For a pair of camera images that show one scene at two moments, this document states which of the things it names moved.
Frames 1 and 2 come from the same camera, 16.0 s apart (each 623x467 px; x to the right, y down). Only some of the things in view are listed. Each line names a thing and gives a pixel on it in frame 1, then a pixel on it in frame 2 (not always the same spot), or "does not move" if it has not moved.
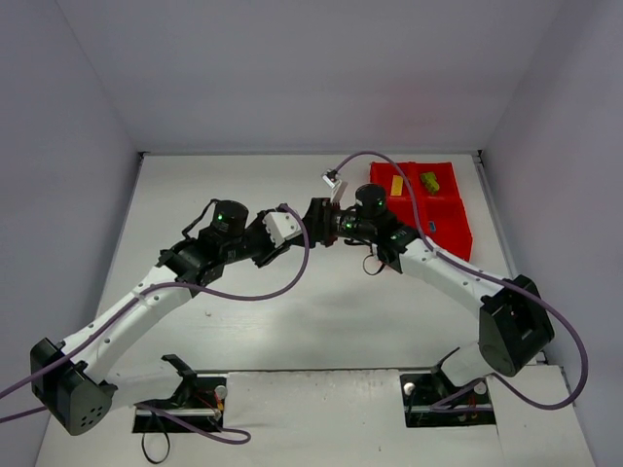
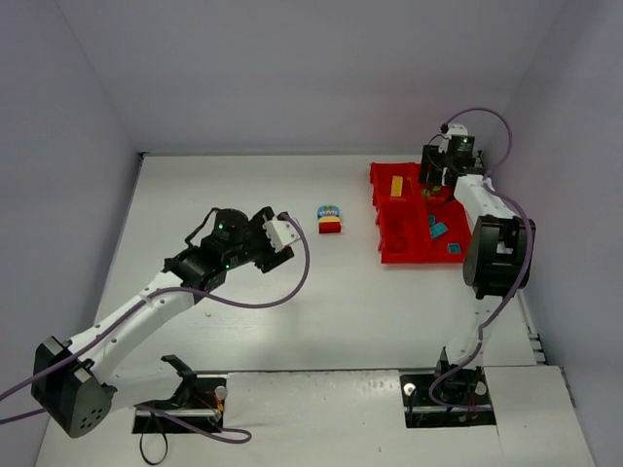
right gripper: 329,225 → 433,174
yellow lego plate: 396,188 does not move
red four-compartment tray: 443,209 does not move
